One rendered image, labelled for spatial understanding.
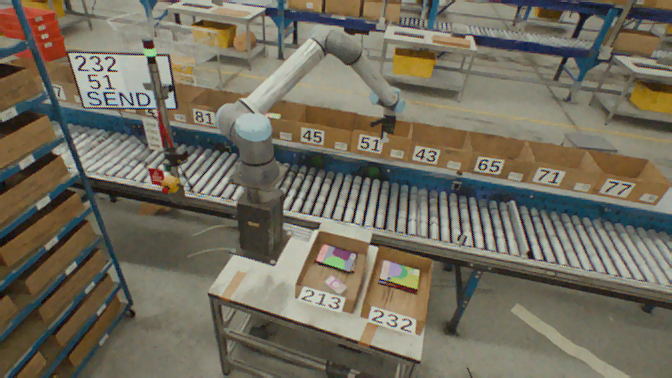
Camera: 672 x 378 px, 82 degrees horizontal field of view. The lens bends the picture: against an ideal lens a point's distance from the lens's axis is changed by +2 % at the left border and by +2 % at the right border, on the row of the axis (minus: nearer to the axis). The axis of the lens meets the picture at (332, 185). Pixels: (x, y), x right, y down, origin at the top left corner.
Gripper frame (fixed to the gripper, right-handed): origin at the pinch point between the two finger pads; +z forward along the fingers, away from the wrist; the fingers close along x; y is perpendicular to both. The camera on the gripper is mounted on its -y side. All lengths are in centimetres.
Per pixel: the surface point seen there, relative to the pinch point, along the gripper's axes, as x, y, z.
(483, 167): 3, 69, 5
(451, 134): 30, 48, -7
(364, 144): 0.0, -10.1, 2.5
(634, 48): 419, 335, -85
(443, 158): 2.4, 42.6, 3.5
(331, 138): 2.3, -33.1, 2.9
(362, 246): -72, 1, 36
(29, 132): -118, -138, -14
